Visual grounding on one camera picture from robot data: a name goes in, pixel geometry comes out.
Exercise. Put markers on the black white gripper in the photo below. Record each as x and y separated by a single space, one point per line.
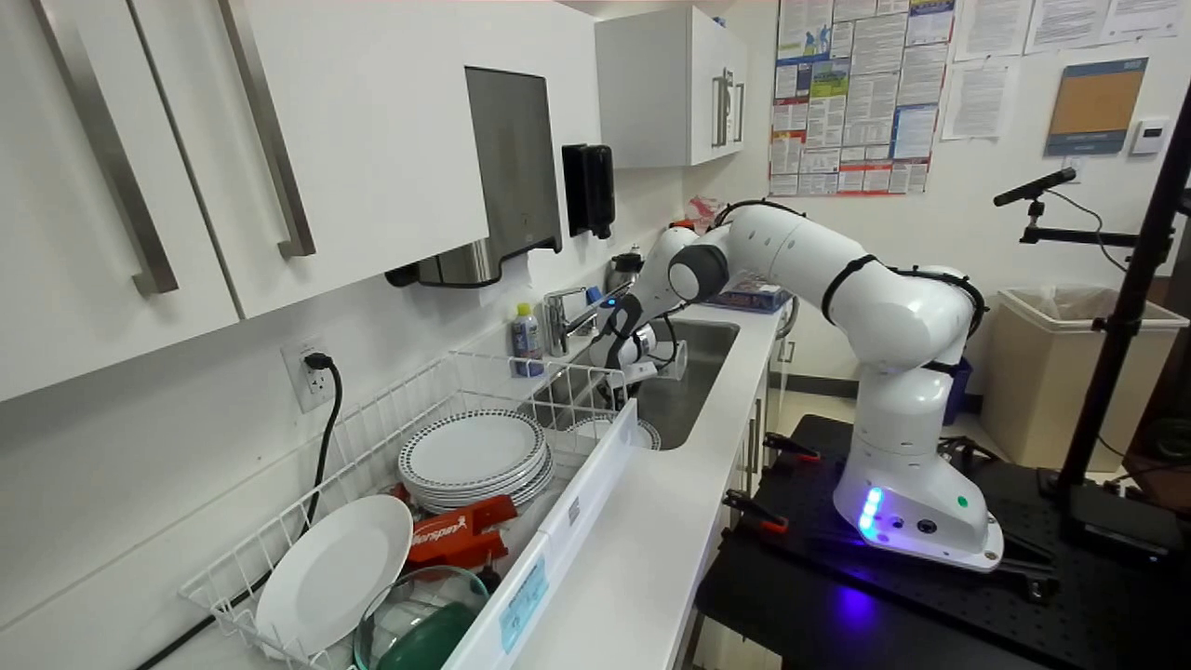
626 283

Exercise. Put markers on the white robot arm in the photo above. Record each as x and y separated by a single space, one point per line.
905 329

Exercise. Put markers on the stainless steel sink basin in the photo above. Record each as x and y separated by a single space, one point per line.
668 401

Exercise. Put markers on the chrome sink faucet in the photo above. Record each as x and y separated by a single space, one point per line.
572 314

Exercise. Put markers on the blue sponge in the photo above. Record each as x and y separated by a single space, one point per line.
753 298

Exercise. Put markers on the dish soap bottle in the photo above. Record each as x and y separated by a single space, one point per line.
527 340

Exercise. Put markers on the right orange black clamp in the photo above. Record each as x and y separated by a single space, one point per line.
791 450

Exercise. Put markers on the orange black clamp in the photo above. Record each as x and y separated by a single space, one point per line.
756 515
791 450

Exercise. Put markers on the black soap dispenser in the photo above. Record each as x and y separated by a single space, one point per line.
588 186

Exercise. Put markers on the left orange black clamp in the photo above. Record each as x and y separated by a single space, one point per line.
756 515

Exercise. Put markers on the stack of white plates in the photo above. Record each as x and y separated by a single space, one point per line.
471 460

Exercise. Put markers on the red kitchen utensil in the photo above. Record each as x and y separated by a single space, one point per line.
461 537

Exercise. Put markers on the far white upper cabinet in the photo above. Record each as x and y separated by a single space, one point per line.
671 86

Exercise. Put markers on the white cabinet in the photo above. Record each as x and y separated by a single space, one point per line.
183 166
671 86

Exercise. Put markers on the steel paper towel dispenser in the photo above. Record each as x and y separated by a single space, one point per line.
512 124

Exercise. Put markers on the black perforated mounting board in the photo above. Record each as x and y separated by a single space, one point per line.
1080 582

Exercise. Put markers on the black robot cart table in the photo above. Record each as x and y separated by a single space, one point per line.
822 601

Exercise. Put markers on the paper notice board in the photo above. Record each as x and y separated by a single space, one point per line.
864 92

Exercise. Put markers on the clear glass bowl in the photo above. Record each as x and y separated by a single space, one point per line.
419 622

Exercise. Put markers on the leaning white plate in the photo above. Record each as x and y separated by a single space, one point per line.
332 573

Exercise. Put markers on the beige trash bin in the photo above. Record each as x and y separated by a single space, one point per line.
1038 364

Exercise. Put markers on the near white upper cabinet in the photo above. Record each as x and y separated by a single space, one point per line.
183 166

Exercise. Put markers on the brown framed poster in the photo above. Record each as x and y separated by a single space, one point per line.
1091 110

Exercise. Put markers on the white thermostat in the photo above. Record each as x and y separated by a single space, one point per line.
1147 139

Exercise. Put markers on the white wall outlet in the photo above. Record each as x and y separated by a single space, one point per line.
307 382

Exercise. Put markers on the white wire dish rack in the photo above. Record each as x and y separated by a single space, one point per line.
546 537

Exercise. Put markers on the black stereo camera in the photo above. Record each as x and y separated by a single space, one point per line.
1034 186

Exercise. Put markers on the black camera stand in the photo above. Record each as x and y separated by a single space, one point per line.
1120 320

